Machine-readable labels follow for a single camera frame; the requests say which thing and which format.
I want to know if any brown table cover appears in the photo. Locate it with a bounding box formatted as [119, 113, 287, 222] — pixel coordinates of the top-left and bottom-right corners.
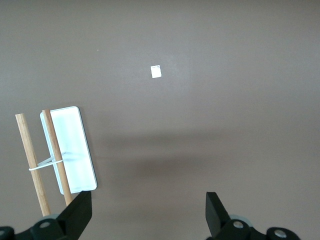
[0, 0, 320, 240]

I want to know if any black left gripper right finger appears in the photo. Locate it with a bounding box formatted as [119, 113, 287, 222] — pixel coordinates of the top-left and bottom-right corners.
[205, 191, 301, 240]

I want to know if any wooden rack rod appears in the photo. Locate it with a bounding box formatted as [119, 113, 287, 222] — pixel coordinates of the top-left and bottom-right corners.
[15, 113, 52, 217]
[41, 109, 74, 207]

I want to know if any small square tape patch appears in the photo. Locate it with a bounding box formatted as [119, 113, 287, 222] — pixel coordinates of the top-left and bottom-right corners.
[150, 64, 163, 80]

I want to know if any white rack base tray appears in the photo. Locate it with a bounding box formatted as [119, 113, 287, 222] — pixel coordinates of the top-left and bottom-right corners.
[28, 105, 99, 196]

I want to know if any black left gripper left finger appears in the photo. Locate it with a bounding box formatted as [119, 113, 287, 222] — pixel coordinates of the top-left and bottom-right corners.
[0, 190, 93, 240]

